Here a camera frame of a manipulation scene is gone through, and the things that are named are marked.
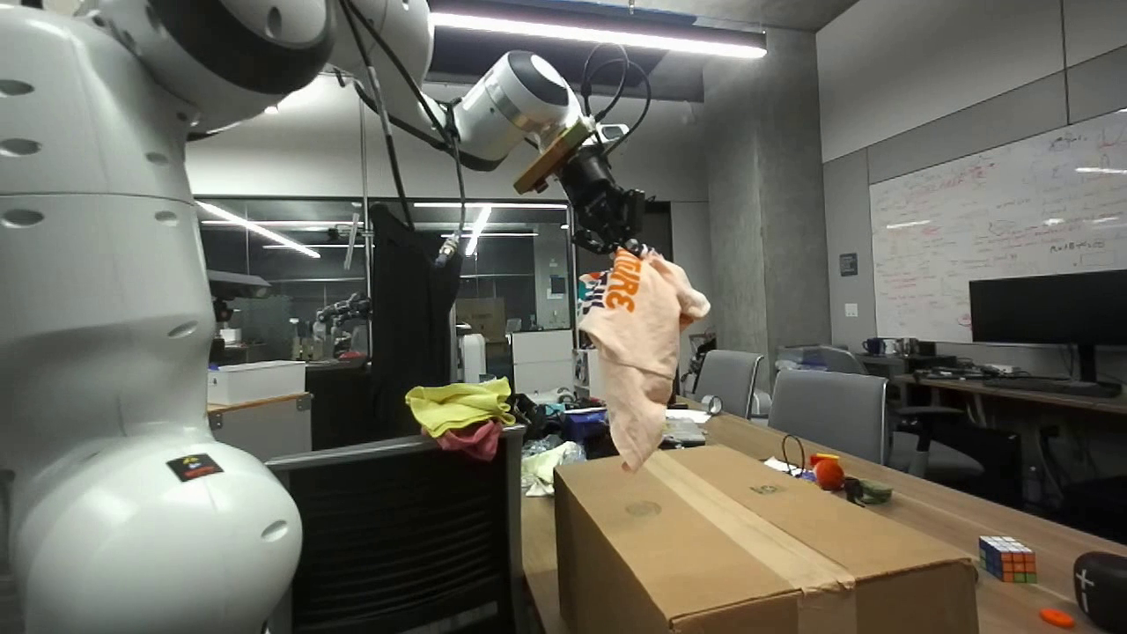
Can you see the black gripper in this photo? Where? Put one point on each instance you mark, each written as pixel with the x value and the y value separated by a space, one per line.
pixel 603 205

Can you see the peach t-shirt with orange print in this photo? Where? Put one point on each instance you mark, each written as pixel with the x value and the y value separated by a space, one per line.
pixel 640 341

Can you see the yellow towel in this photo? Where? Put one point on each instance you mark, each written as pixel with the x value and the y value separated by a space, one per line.
pixel 459 408

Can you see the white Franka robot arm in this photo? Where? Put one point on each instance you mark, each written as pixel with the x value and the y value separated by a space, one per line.
pixel 106 294

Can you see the grey office chair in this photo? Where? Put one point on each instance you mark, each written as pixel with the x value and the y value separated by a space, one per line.
pixel 728 381
pixel 830 410

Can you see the large cardboard box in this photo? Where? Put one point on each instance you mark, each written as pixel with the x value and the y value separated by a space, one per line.
pixel 728 550

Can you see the grey chair with backrest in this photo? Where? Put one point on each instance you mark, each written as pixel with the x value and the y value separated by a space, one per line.
pixel 399 539

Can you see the ceiling light strip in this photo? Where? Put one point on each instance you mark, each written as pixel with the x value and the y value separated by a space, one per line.
pixel 599 35

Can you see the tall black cabinet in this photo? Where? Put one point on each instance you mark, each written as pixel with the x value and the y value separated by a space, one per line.
pixel 409 320

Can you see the pale green cloth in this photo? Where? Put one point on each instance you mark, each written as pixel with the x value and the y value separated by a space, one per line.
pixel 549 460

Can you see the orange ball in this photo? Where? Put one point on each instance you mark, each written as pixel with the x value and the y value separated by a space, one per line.
pixel 824 470

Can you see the dark green object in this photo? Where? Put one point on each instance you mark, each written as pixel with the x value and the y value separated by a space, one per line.
pixel 869 491

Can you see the white plastic bin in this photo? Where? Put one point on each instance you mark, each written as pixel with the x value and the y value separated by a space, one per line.
pixel 259 381

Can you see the black computer monitor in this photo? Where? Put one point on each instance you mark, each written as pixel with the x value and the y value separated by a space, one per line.
pixel 1043 303

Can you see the wooden table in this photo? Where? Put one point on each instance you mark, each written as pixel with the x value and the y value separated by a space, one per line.
pixel 937 516

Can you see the wooden computer desk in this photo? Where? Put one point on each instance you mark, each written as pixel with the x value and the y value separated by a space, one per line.
pixel 1024 394

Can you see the Rubik's cube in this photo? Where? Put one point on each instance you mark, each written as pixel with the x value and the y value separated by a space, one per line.
pixel 1008 559

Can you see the small orange cap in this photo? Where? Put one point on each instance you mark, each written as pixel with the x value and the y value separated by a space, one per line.
pixel 1059 617

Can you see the black speaker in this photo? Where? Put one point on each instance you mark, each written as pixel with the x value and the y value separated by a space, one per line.
pixel 1100 593

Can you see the tan wrist camera mount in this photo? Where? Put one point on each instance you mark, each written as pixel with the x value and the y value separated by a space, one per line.
pixel 550 159

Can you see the wall whiteboard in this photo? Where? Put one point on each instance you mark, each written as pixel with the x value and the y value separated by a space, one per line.
pixel 997 235

